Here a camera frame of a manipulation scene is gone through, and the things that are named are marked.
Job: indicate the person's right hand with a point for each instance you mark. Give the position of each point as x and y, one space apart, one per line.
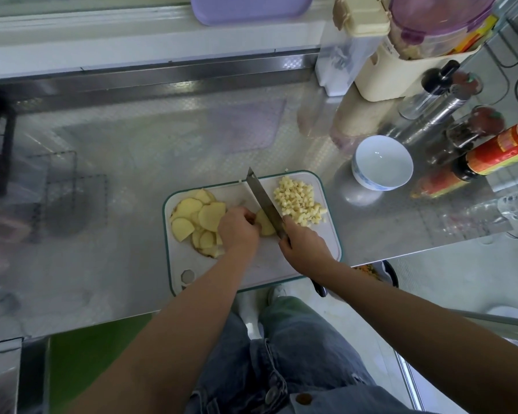
306 250

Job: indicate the person's left hand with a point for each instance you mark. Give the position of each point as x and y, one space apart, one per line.
238 233

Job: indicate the pile of yellow potato slices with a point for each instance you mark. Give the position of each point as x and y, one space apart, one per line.
198 221

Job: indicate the steel cleaver knife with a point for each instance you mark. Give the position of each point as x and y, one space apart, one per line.
263 198

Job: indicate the pile of diced potato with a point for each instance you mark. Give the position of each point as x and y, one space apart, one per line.
300 201

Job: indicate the white bowl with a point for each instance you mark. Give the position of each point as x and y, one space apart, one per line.
382 163

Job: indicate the person's left forearm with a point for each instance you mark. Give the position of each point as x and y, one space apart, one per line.
155 345

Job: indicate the person's right forearm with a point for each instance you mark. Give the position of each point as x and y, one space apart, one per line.
432 340

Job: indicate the metal bowl with scraps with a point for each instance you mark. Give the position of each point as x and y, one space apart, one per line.
376 271

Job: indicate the person's blue jeans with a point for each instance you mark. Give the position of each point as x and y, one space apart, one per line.
250 371

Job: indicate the white cutting board green rim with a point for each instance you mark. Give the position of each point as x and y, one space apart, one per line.
324 241

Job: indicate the cream plastic canister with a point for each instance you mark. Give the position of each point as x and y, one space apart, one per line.
388 80

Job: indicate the clear plastic bottle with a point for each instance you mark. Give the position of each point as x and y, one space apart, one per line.
496 213

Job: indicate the green mat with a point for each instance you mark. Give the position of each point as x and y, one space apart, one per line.
91 362

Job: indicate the clear container cream lid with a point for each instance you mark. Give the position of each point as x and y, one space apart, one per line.
347 54

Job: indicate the glass bottle black cap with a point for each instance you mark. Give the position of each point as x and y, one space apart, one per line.
433 86

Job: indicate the white round plate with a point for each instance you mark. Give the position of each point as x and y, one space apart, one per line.
511 314

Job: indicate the sauce bottle red label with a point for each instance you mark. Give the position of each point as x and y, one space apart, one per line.
502 152

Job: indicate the glass jar red lid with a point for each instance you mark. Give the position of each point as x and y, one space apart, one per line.
485 123

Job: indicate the purple plastic cutting board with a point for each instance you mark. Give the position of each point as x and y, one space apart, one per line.
250 7

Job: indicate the purple lid food container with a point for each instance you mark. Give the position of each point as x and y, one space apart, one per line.
445 21

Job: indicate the steel bin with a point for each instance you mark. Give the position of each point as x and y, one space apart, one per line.
0 379

